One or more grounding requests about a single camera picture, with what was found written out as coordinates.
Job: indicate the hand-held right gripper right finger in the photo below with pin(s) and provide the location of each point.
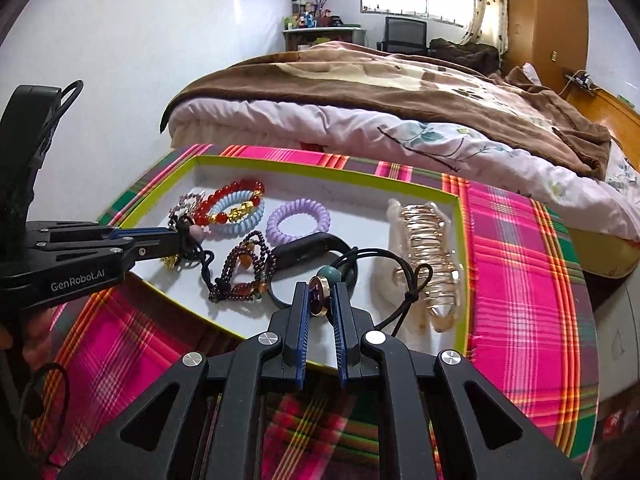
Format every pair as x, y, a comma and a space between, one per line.
341, 320

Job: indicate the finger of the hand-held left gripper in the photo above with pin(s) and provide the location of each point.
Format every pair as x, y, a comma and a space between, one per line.
160, 247
145, 232

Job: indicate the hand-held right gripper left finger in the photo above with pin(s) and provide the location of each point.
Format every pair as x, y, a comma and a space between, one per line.
301, 320

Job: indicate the black smart band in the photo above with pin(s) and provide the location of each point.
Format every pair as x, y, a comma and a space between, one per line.
310, 247

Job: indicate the white tray with green rim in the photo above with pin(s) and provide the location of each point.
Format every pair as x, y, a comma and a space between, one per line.
350, 220

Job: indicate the person's left hand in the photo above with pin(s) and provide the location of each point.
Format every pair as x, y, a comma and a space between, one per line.
37, 335

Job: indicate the small gold trinket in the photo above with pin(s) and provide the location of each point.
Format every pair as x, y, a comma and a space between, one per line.
171, 261

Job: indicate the clear amber hair claw clip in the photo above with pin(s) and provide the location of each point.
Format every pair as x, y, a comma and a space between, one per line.
430, 260

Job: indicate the floral white quilt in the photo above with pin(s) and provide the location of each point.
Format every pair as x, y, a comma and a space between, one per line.
280, 120

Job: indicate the pink plaid cloth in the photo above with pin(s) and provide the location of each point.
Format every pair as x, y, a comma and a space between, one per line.
520, 285

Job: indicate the brown blanket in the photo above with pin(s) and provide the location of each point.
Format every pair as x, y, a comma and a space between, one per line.
350, 85

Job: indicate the group of bottles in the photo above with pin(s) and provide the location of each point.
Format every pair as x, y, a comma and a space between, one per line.
305, 17

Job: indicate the white cabinet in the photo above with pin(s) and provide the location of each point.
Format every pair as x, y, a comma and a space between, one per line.
620, 335

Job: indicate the yellow bed base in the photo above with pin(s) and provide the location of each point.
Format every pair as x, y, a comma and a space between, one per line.
615, 255

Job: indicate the red packet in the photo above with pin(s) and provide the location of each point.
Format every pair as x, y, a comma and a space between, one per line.
612, 422

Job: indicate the dark brown clothing pile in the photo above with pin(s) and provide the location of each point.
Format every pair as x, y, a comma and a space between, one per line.
465, 55

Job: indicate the black office chair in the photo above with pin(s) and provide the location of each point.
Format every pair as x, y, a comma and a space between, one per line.
405, 32

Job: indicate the white pillow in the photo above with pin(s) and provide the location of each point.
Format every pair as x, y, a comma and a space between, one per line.
532, 74

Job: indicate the wooden headboard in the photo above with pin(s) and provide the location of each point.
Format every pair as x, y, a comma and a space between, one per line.
610, 110

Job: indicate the patterned curtain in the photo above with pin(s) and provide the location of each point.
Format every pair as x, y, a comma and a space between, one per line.
482, 5

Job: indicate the wooden wardrobe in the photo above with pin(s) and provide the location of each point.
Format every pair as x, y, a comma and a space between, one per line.
545, 20

